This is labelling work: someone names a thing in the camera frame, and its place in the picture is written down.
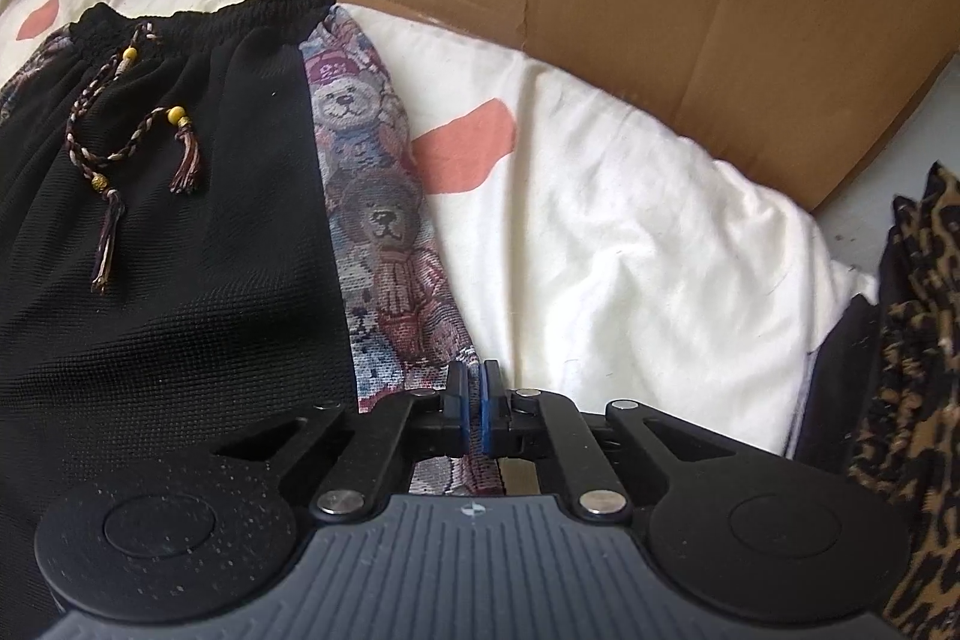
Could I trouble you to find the black bear patchwork shorts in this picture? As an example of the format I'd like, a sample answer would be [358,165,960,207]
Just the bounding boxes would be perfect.
[2,0,477,638]

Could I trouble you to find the cream bear print bedsheet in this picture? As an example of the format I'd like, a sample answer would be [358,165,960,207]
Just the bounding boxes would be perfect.
[0,0,879,462]

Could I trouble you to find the black garment under leopard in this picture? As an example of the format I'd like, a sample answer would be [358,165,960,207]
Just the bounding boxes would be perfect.
[788,242,898,474]

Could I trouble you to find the leopard print garment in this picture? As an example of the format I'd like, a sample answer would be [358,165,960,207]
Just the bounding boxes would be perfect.
[848,163,958,638]

